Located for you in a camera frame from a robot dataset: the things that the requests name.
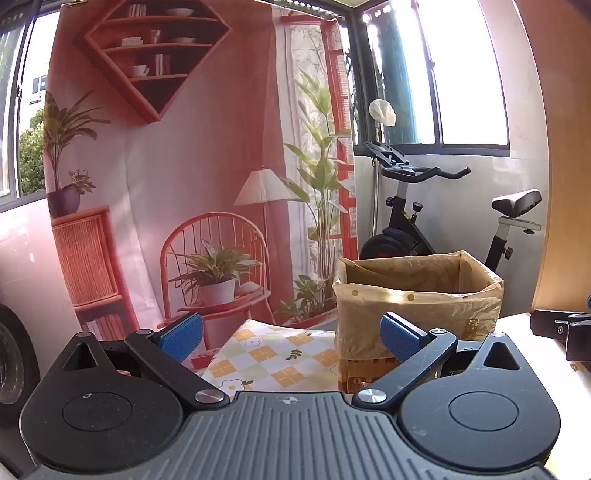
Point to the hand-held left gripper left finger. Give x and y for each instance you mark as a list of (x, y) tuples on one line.
[(182, 334)]

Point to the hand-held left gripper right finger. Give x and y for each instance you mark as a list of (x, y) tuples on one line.
[(399, 341)]

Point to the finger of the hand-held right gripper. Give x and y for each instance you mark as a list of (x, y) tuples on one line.
[(579, 339), (549, 324)]

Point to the cardboard box with plastic liner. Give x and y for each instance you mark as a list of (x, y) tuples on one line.
[(415, 309)]

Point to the brown cardboard box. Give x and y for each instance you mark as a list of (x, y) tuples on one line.
[(364, 371)]

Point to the black exercise bike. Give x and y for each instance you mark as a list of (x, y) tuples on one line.
[(406, 221)]

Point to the printed pink room backdrop cloth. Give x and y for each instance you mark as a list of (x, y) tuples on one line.
[(194, 175)]

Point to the wooden panel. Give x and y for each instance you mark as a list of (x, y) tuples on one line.
[(558, 161)]

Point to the dark round wheel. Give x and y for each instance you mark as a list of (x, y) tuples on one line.
[(16, 364)]

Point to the metal pole with white cloth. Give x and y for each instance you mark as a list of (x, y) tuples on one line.
[(382, 113)]

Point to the dark framed window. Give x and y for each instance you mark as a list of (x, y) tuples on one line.
[(443, 78), (27, 115)]

